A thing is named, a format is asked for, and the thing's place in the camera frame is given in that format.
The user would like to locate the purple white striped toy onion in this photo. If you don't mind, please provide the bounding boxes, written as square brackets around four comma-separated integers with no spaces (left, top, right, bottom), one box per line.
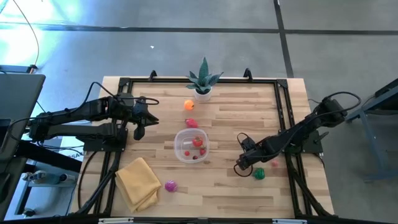
[164,179,178,193]

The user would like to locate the grey desk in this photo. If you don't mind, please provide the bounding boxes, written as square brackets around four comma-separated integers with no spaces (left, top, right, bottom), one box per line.
[0,65,47,162]

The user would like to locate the snake plant in white pot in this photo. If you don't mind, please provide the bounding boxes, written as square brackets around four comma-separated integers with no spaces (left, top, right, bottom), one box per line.
[185,57,224,102]

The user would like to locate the black aluminium table frame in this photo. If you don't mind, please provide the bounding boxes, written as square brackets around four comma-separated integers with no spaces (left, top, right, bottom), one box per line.
[70,67,335,218]

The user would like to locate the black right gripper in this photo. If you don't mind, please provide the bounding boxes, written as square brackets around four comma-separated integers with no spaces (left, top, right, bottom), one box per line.
[236,141,271,171]

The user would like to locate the white printed sheet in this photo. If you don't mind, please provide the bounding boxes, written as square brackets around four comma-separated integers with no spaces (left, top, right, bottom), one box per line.
[58,136,86,162]

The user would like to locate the yellow folded cloth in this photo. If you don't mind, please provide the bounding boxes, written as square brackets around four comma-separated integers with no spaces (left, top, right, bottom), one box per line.
[114,157,162,214]

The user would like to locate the white teal tool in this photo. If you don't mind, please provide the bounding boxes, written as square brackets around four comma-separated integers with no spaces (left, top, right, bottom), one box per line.
[21,170,77,187]

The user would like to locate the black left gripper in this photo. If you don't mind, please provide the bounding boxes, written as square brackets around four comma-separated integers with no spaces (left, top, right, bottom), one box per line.
[119,96,160,141]

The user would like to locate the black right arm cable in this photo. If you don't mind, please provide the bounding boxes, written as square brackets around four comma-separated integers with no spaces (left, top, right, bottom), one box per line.
[306,91,363,125]

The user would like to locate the clear plastic tupperware container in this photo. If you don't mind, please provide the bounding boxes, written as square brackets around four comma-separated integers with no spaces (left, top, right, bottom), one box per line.
[173,128,210,164]

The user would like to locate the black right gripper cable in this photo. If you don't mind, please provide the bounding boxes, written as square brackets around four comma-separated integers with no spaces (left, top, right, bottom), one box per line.
[233,132,253,178]

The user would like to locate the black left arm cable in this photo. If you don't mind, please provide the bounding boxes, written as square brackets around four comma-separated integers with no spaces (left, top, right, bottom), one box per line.
[79,81,160,108]

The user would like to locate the thin yellow cable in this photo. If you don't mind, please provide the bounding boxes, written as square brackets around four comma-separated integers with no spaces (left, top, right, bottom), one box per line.
[12,0,40,68]

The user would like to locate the grey metal table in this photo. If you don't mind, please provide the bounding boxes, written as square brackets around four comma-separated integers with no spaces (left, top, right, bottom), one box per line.
[345,77,398,181]

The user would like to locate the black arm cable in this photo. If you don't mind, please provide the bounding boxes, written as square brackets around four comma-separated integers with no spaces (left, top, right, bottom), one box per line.
[79,81,160,108]
[306,91,363,125]

